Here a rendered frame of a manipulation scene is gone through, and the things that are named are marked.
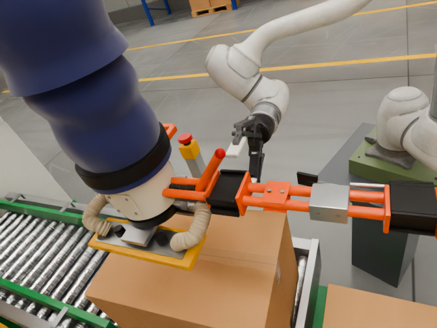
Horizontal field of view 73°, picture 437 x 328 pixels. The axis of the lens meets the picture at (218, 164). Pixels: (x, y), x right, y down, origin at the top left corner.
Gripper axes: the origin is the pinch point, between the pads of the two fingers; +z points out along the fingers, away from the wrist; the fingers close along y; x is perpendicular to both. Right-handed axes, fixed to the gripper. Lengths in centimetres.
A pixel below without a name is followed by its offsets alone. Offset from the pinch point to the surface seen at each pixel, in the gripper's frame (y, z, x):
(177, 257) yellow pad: 10.7, 18.3, 12.6
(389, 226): 0.6, 9.5, -30.9
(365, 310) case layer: 72, -7, -29
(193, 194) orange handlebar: -0.8, 7.9, 8.7
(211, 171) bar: -7.1, 6.5, 2.7
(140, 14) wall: 114, -857, 673
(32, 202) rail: 68, -28, 187
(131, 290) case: 32, 22, 37
